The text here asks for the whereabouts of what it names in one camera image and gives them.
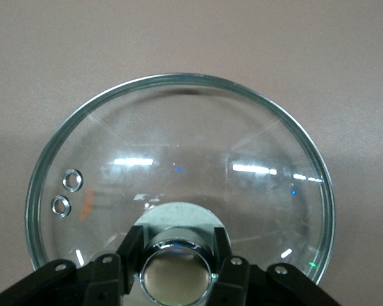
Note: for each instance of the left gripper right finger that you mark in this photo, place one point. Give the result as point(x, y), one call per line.
point(239, 283)

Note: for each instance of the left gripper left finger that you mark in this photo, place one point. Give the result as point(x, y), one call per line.
point(108, 280)

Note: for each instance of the glass pot lid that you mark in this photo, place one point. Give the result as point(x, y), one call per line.
point(178, 127)

